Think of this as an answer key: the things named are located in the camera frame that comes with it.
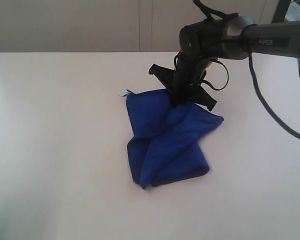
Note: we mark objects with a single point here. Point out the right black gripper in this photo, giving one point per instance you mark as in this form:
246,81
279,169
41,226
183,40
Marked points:
184,82

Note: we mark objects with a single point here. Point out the blue towel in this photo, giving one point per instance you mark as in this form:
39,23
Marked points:
165,145

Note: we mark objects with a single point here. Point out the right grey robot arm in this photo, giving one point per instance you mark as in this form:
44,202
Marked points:
205,42

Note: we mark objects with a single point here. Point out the black window frame post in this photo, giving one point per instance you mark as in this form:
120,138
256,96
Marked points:
281,11

